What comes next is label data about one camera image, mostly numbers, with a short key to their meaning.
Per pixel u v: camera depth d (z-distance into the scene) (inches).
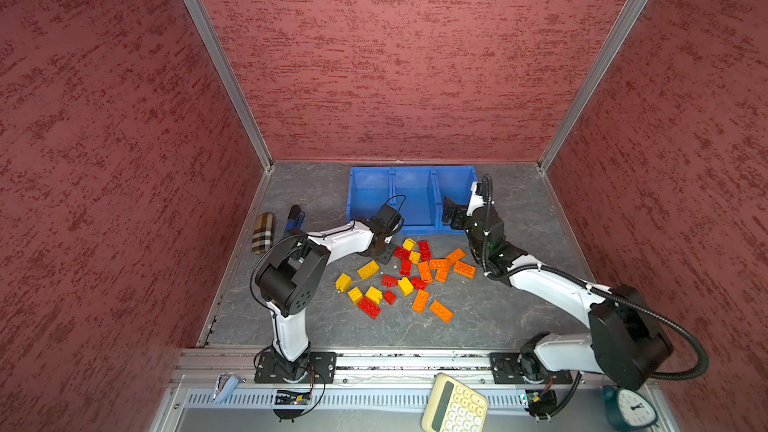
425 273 35.8
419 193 45.8
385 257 33.5
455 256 37.2
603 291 18.1
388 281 34.4
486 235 24.3
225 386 27.4
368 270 35.6
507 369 29.0
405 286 34.1
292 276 19.2
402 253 37.1
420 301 33.5
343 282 34.2
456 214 29.8
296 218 39.8
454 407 26.4
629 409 25.9
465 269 35.3
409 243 37.5
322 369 29.2
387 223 30.3
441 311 32.7
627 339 16.6
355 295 32.7
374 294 33.3
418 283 34.4
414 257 37.0
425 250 37.3
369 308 32.7
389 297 33.5
